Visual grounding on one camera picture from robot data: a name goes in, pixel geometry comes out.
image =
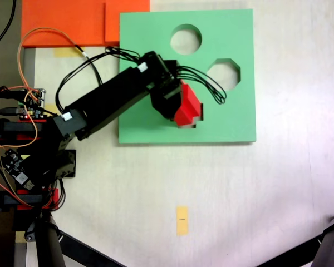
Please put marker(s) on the red cross columnar block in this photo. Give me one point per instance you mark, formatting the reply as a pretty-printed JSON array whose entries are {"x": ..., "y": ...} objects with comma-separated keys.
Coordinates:
[{"x": 187, "y": 108}]

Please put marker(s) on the green shape hole board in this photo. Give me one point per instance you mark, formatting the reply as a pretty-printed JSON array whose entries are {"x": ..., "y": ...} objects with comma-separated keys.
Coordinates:
[{"x": 228, "y": 125}]

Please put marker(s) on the orange block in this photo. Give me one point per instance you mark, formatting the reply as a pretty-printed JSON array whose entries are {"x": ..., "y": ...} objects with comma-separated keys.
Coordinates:
[{"x": 66, "y": 19}]

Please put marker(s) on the yellow tape piece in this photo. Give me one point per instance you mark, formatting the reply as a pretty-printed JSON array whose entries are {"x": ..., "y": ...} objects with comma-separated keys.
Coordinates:
[
  {"x": 20, "y": 236},
  {"x": 52, "y": 109},
  {"x": 64, "y": 52}
]

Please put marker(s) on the yellow tape marker with line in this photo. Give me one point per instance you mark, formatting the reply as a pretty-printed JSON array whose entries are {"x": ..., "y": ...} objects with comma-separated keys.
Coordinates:
[{"x": 182, "y": 226}]

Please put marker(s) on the red black table clamp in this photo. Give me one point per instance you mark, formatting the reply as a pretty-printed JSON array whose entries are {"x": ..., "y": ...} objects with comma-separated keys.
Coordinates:
[
  {"x": 14, "y": 128},
  {"x": 0, "y": 200}
]

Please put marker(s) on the black circuit board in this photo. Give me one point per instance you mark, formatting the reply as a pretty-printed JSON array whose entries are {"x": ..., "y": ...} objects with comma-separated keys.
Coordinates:
[{"x": 14, "y": 164}]

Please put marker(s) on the black tripod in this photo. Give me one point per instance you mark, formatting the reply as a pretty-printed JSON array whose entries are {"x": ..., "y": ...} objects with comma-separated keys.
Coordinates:
[
  {"x": 48, "y": 250},
  {"x": 331, "y": 244}
]

